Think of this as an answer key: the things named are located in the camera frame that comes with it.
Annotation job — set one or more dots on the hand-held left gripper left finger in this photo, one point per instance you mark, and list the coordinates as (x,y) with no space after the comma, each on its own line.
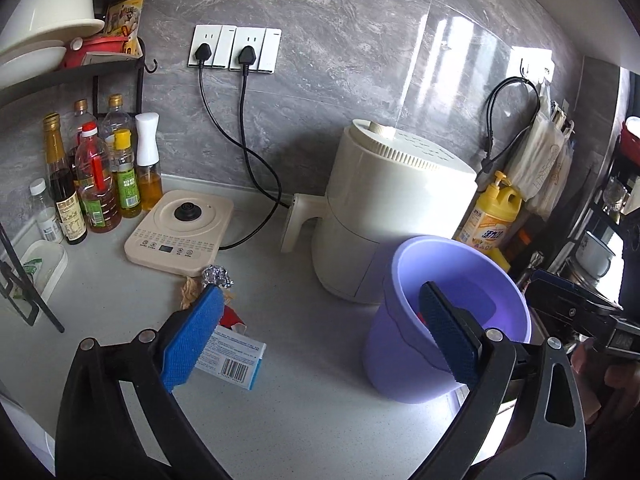
(195,332)

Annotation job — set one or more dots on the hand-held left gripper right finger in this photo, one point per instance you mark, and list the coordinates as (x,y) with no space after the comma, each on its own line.
(450,335)

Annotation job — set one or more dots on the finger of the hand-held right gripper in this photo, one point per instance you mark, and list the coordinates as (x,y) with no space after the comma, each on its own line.
(570,297)

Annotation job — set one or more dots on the red wrapper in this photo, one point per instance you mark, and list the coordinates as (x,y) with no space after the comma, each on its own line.
(231,319)

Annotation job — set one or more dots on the brown paper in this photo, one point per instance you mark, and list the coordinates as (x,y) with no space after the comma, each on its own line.
(189,294)

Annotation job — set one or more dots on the white and teal carton box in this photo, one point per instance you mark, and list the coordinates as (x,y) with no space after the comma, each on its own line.
(235,357)

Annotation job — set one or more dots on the purple plastic bucket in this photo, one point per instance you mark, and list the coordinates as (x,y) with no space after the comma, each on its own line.
(400,360)

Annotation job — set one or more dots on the large foil wrapper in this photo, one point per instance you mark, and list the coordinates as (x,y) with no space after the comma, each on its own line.
(219,276)

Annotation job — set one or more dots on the person's right hand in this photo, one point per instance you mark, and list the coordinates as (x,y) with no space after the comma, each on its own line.
(592,385)

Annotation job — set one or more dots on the white enamel mug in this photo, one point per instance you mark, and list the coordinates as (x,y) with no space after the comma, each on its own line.
(595,262)

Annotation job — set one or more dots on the black storage shelf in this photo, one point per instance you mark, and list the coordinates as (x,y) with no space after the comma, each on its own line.
(625,240)

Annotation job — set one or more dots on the yellow detergent bottle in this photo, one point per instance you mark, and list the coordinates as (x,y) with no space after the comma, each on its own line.
(490,220)

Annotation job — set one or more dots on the small glass jar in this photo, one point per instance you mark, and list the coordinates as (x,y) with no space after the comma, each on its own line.
(614,194)

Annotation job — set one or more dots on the hanging plastic bags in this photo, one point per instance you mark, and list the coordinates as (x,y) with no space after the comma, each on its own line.
(542,160)

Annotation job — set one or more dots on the white air fryer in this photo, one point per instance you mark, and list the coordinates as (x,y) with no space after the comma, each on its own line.
(390,200)

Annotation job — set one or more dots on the white plastic tray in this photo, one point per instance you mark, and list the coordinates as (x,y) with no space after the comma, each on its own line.
(47,267)

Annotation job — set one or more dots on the yellow cap green label bottle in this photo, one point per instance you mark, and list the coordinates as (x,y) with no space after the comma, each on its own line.
(127,185)

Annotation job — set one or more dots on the red cap oil bottle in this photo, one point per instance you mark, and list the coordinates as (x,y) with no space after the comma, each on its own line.
(97,195)

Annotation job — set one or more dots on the white top oil sprayer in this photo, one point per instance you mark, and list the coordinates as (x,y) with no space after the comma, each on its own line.
(148,160)

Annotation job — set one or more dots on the small white cap bottle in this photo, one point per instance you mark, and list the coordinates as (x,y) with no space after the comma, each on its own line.
(46,215)

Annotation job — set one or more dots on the dark sauce bottle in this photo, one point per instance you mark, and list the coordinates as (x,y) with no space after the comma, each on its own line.
(62,195)

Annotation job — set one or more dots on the clear bottle gold cap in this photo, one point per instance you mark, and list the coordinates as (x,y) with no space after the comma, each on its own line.
(116,115)
(82,120)

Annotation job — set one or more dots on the black power plug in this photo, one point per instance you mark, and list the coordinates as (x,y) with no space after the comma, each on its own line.
(201,52)
(246,55)

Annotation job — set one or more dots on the black metal dish rack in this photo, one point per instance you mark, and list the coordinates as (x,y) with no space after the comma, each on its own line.
(75,67)

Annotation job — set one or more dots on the red plastic container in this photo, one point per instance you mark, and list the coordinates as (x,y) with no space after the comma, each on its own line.
(95,49)

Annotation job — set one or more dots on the yellow snack packet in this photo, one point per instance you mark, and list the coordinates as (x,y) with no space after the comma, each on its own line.
(125,17)

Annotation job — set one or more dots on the large white bowl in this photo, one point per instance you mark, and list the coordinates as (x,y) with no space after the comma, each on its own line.
(50,15)

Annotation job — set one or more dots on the cream kettle base plate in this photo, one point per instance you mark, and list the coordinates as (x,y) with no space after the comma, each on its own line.
(175,230)

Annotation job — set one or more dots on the white wall hook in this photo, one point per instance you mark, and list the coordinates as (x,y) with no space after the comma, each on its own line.
(535,67)

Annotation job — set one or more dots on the white wall socket plate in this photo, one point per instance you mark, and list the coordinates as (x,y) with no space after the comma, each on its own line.
(222,42)
(265,47)

